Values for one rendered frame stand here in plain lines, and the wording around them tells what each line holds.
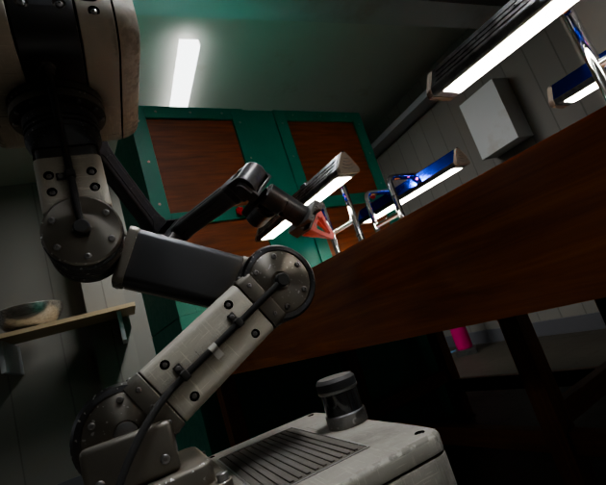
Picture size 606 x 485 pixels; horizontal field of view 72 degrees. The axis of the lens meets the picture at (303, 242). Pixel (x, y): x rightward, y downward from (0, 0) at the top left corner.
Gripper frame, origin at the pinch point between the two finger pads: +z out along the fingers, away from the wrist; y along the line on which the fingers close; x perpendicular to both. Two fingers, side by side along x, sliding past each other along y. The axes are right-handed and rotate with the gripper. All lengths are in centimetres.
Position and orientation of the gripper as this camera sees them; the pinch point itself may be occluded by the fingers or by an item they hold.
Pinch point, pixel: (330, 235)
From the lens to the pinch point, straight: 105.7
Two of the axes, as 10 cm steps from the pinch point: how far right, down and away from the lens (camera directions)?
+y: -4.9, 3.1, 8.1
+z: 8.1, 5.0, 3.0
